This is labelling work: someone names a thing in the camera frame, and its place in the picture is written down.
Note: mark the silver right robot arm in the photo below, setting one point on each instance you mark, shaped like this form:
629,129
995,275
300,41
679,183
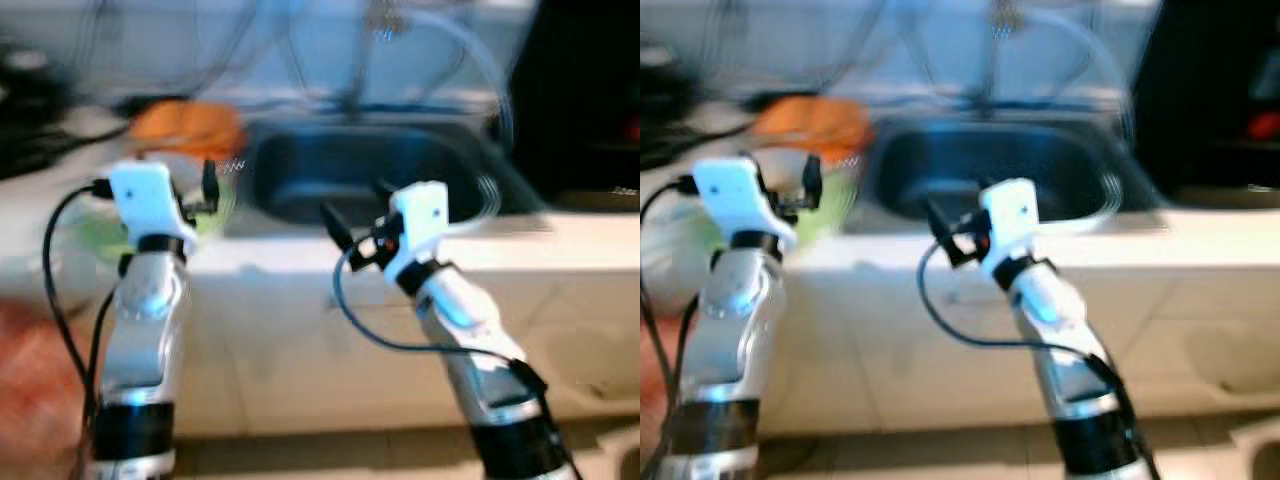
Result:
1060,330
470,330

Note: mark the white sink counter cabinet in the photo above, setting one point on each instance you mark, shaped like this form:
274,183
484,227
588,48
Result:
900,380
300,340

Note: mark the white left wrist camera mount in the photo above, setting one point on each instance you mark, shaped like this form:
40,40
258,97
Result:
145,200
735,195

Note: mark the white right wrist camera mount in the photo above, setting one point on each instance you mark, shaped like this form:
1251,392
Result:
420,215
1010,215

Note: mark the orange square bowl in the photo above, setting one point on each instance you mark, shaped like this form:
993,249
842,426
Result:
185,125
810,122

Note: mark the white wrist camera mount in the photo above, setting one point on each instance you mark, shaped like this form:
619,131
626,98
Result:
1010,215
735,195
420,215
145,200

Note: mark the dark steel kitchen sink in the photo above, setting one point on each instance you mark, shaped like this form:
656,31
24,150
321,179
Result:
300,170
1080,170

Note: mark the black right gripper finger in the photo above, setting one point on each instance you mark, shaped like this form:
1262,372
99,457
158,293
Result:
337,228
938,226

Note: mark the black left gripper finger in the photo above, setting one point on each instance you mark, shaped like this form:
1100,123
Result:
211,185
813,180

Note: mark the chrome kitchen faucet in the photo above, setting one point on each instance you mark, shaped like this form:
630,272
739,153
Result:
1000,50
372,50

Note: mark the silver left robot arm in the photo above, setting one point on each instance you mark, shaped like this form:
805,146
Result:
730,340
140,340

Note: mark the light green plate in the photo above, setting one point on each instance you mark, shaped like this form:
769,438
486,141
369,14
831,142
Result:
95,232
835,215

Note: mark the pink plastic bag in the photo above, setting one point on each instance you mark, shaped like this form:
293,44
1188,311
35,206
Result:
662,380
40,400

